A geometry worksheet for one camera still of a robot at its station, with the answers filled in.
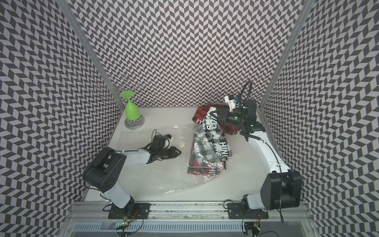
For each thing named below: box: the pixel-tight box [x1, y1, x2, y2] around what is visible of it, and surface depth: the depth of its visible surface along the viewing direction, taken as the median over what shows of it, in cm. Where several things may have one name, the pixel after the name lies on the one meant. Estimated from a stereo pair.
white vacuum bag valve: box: [178, 140, 186, 149], surface depth 98 cm
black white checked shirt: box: [193, 107, 233, 169], surface depth 80 cm
